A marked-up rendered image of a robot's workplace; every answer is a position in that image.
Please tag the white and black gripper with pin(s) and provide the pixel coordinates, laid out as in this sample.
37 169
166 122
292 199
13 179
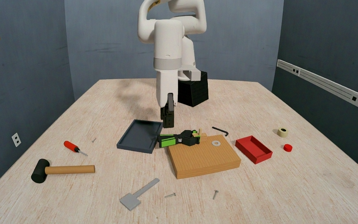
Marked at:
167 94

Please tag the beige cylinder with hole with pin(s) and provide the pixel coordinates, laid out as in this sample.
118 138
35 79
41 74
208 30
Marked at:
282 132

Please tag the red-handled screwdriver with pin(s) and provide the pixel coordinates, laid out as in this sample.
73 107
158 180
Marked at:
73 147

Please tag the black-headed mallet with wooden handle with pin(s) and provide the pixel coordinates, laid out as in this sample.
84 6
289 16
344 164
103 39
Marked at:
43 168

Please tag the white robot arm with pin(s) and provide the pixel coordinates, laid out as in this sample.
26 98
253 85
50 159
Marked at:
173 49

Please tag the red round disc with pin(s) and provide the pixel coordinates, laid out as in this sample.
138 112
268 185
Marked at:
287 147

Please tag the light brown wooden bench board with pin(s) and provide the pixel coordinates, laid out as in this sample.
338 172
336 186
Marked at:
203 158

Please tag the small light wooden block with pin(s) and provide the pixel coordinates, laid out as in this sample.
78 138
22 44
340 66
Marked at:
203 137

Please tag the red open tray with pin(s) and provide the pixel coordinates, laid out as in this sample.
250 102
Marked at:
253 149

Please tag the black spring clamp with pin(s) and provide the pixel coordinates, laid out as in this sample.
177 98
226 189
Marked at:
172 139

